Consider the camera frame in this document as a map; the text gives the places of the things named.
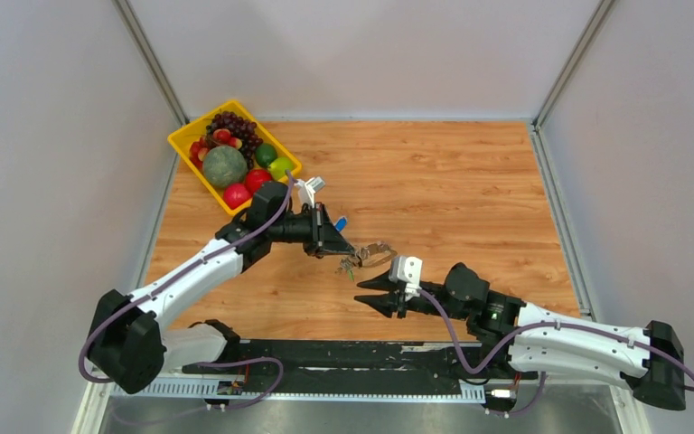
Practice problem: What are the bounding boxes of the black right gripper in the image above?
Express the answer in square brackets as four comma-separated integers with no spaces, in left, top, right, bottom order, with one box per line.
[354,270,469,323]

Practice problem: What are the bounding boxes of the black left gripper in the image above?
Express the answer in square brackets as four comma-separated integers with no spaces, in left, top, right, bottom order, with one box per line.
[268,203,355,258]

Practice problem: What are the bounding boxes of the silver key with blue tag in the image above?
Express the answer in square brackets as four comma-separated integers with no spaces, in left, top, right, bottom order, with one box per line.
[334,216,348,232]

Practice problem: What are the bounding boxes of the silver keyring bunch with keys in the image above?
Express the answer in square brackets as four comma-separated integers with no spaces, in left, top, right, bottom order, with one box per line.
[335,241,398,280]

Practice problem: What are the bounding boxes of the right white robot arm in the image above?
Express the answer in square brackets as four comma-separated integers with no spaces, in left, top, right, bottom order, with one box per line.
[355,257,689,411]

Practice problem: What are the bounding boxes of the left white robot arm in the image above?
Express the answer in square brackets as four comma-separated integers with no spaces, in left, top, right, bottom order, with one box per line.
[79,181,356,393]

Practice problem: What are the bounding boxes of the red apple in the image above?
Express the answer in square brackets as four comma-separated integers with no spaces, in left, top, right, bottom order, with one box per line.
[222,183,252,210]
[244,168,274,194]

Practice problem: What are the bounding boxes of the dark green lime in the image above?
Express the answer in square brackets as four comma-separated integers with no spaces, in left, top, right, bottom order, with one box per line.
[254,143,278,169]

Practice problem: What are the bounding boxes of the green netted melon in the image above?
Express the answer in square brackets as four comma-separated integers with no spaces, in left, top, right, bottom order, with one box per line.
[202,146,249,189]

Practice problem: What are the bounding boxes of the red-yellow peach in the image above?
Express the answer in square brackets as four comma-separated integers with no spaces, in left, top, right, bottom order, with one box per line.
[227,137,244,150]

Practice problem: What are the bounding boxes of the dark purple grape bunch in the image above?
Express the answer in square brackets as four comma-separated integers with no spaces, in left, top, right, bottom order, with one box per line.
[204,111,264,169]

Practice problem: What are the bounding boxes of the yellow plastic fruit tray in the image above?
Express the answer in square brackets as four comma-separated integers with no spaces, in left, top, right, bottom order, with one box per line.
[167,100,303,215]

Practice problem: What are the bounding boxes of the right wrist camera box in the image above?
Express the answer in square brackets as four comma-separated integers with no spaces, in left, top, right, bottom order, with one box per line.
[388,256,423,301]

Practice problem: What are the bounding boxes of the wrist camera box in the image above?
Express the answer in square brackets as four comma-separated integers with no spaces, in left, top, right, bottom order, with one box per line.
[295,176,325,207]
[388,256,423,301]

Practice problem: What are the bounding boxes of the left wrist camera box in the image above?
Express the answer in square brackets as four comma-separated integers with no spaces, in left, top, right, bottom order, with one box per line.
[295,176,325,207]

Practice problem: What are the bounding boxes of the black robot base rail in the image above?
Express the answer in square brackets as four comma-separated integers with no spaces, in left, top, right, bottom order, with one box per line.
[182,339,539,397]

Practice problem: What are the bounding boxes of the left aluminium frame post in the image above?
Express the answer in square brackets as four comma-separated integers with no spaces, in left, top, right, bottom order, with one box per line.
[112,0,189,126]

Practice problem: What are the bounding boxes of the aluminium frame post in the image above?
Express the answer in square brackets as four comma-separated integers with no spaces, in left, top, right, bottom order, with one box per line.
[532,0,617,131]
[112,0,189,126]

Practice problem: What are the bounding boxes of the right aluminium frame post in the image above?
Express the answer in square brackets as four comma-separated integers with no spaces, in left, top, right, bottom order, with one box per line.
[532,0,617,131]

